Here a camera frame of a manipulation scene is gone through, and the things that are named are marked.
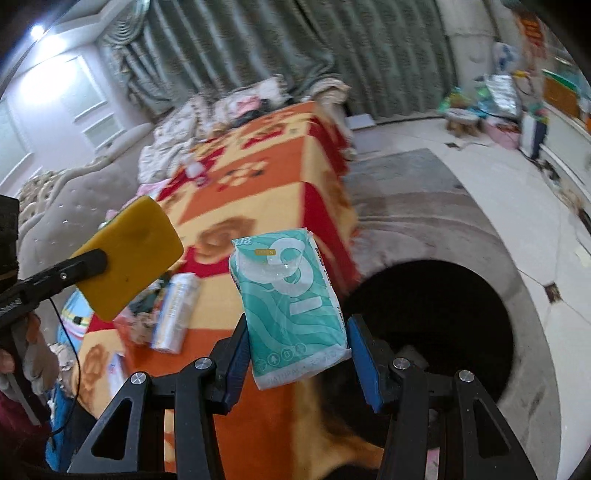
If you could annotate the black trash bin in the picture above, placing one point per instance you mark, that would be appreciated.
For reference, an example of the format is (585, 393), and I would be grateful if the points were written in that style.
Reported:
(445, 316)

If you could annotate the silver foil bag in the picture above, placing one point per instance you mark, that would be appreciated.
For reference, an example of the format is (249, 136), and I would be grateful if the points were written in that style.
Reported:
(503, 100)

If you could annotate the orange red floral blanket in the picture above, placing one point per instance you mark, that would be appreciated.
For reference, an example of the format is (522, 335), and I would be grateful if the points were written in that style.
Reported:
(267, 229)

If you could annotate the small wooden stool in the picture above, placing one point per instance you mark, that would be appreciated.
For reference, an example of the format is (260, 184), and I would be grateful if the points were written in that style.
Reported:
(462, 122)

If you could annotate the gloved left hand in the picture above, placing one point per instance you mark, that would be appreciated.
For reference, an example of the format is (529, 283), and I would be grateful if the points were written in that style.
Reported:
(39, 364)

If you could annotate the teal tissue pack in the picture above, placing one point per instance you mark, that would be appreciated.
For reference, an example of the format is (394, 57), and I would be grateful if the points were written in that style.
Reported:
(296, 328)

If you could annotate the white blue medicine box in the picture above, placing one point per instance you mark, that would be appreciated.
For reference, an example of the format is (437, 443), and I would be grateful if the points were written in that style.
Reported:
(175, 313)

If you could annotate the grey oval rug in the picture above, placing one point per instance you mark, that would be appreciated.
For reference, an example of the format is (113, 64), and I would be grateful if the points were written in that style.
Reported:
(410, 207)

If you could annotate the green patterned curtain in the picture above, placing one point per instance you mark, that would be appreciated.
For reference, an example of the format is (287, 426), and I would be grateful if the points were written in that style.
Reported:
(394, 55)

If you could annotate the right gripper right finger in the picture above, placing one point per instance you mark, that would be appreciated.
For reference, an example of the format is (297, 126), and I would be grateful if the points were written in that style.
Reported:
(477, 441)

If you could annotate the white box with logo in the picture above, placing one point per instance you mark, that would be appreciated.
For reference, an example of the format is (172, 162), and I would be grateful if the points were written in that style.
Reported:
(116, 373)

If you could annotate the crumpled bedding pile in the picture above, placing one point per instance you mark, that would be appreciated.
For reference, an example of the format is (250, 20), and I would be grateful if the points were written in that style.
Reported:
(201, 119)

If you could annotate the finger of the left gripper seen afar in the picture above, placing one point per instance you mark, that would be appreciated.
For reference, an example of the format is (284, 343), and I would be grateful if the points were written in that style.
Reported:
(57, 278)

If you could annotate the grey tufted headboard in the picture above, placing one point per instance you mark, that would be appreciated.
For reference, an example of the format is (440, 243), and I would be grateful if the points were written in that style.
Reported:
(79, 201)

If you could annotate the crumpled brown paper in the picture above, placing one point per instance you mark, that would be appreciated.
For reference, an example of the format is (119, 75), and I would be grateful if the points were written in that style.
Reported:
(143, 320)

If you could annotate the yellow sponge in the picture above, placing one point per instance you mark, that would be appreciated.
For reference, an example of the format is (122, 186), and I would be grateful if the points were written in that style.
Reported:
(138, 245)

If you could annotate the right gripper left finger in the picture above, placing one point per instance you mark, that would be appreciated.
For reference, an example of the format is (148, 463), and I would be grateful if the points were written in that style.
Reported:
(163, 427)

